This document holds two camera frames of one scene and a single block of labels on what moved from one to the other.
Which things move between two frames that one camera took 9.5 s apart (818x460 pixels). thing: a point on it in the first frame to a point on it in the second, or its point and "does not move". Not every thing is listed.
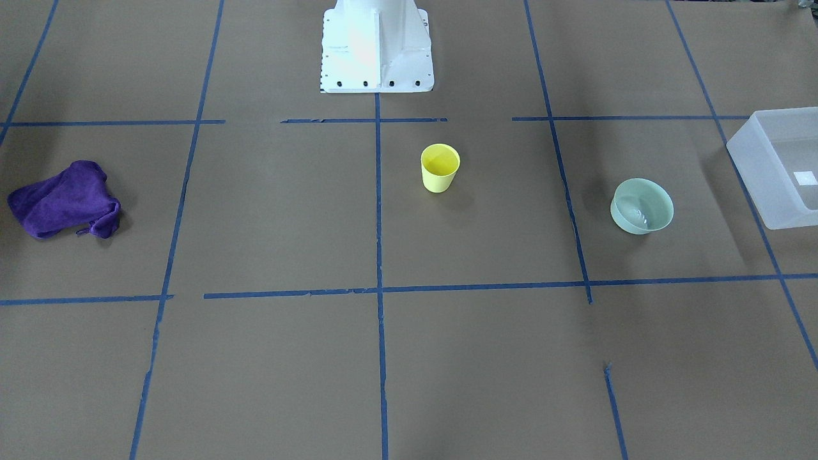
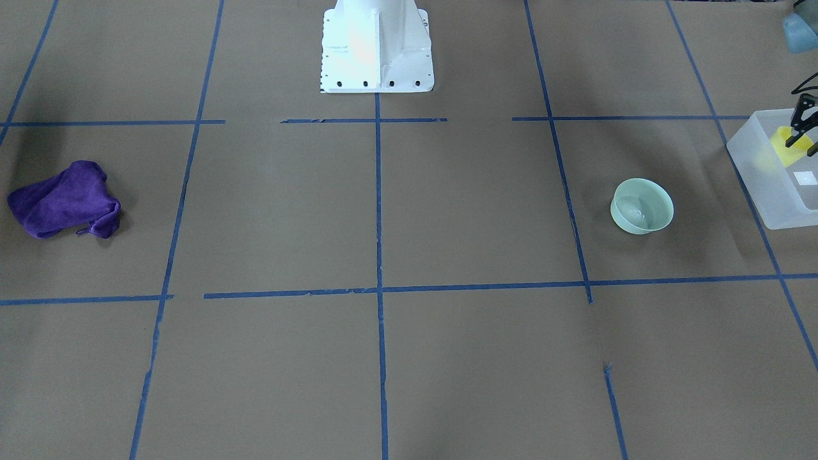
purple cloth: x=78 y=195 does not move
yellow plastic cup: x=439 y=163 to x=795 y=153
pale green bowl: x=640 y=206 does not move
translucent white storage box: x=776 y=152 does not move
